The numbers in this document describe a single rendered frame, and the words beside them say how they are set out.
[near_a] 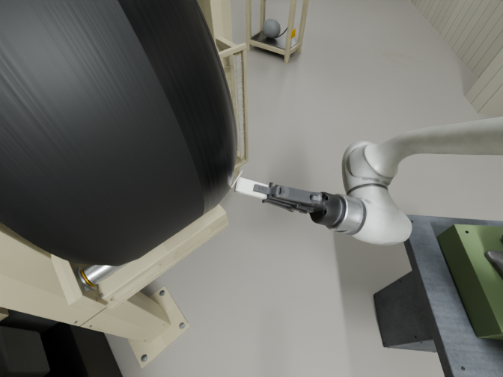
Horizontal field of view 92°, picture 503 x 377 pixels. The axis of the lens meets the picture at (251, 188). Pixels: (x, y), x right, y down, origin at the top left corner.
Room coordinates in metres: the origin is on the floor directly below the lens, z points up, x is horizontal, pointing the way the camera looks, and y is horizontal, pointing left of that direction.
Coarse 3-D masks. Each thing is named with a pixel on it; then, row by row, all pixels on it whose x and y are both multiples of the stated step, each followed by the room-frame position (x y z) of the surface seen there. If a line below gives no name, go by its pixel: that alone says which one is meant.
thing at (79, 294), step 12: (60, 264) 0.17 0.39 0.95; (72, 264) 0.18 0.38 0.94; (84, 264) 0.20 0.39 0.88; (60, 276) 0.15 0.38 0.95; (72, 276) 0.15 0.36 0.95; (72, 288) 0.13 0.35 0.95; (84, 288) 0.13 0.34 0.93; (96, 288) 0.14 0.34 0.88; (72, 300) 0.10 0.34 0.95; (84, 300) 0.11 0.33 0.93; (96, 300) 0.12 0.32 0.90; (96, 312) 0.10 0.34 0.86
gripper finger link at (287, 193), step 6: (276, 186) 0.30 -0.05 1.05; (282, 186) 0.30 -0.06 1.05; (282, 192) 0.29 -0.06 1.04; (288, 192) 0.29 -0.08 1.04; (294, 192) 0.29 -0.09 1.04; (300, 192) 0.29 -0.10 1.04; (306, 192) 0.29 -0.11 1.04; (312, 192) 0.29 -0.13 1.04; (318, 192) 0.29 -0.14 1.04; (282, 198) 0.28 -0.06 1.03; (288, 198) 0.28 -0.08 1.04; (294, 198) 0.28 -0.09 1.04; (300, 198) 0.28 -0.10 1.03; (306, 198) 0.28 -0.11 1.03; (312, 204) 0.27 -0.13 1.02; (318, 204) 0.27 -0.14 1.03
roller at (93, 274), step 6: (126, 264) 0.19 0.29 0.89; (84, 270) 0.17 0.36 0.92; (90, 270) 0.17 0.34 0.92; (96, 270) 0.17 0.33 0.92; (102, 270) 0.17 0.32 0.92; (108, 270) 0.17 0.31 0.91; (114, 270) 0.18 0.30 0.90; (84, 276) 0.16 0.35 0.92; (90, 276) 0.16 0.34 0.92; (96, 276) 0.16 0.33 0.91; (102, 276) 0.16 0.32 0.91; (108, 276) 0.16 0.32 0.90; (90, 282) 0.15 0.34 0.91; (96, 282) 0.15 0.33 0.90
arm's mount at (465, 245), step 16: (464, 224) 0.37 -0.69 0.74; (448, 240) 0.34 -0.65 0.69; (464, 240) 0.32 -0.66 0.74; (480, 240) 0.32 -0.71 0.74; (496, 240) 0.32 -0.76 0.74; (448, 256) 0.30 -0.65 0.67; (464, 256) 0.28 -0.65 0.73; (480, 256) 0.27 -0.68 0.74; (464, 272) 0.23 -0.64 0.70; (480, 272) 0.22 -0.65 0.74; (496, 272) 0.22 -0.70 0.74; (464, 288) 0.20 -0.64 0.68; (480, 288) 0.18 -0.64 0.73; (496, 288) 0.18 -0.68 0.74; (464, 304) 0.15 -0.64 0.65; (480, 304) 0.14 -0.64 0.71; (496, 304) 0.14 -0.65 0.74; (480, 320) 0.11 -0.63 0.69; (496, 320) 0.10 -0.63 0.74; (480, 336) 0.07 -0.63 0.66; (496, 336) 0.07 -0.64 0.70
